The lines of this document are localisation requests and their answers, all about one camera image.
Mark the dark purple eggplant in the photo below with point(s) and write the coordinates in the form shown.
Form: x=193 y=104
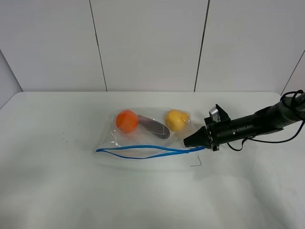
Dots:
x=154 y=127

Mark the orange fruit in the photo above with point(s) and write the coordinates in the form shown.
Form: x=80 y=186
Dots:
x=126 y=121

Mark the yellow pear fruit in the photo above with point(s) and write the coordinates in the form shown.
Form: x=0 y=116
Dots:
x=176 y=120

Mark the clear zip bag blue seal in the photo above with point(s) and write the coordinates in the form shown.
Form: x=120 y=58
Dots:
x=141 y=144

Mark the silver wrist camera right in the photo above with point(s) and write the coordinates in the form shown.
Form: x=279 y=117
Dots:
x=214 y=114

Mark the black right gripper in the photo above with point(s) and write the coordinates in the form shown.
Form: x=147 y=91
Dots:
x=212 y=134

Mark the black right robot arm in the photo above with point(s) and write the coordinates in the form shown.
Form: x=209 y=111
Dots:
x=289 y=110

